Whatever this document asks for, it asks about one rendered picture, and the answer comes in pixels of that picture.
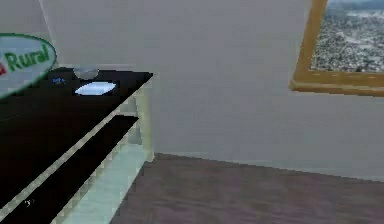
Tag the pale blue flat plate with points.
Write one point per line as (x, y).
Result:
(95, 88)

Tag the grey bowl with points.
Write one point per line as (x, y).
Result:
(86, 72)

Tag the small blue object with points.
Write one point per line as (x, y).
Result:
(58, 80)

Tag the white oval green-rimmed sign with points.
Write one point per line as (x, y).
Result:
(23, 63)

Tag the black shelf unit pale frame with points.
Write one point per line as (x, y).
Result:
(50, 140)

